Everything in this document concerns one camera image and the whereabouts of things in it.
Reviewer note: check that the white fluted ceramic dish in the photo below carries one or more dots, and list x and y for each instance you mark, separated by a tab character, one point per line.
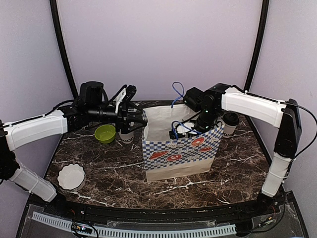
71	177

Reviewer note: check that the paper cup holding straws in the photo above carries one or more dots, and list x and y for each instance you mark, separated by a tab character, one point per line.
127	138

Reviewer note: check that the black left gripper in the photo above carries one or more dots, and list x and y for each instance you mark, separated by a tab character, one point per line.
124	124

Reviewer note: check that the blue checkered paper bag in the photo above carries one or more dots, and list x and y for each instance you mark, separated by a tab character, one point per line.
165	158

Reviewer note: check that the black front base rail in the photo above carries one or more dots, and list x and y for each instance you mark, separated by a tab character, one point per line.
94	211

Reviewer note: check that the right black frame post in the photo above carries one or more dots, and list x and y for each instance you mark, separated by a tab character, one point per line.
258	45

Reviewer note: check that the green plastic bowl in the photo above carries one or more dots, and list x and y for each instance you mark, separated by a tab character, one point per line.
105	134

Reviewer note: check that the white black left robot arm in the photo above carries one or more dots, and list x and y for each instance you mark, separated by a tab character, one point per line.
92	105

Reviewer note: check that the black coffee cup lid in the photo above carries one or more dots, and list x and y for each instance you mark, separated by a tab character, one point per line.
231	119

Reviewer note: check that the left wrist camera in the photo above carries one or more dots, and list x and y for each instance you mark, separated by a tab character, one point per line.
125	94

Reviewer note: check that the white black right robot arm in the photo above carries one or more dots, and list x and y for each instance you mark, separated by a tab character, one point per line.
283	115

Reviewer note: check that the white slotted cable duct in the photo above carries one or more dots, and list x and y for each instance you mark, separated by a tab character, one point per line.
94	231

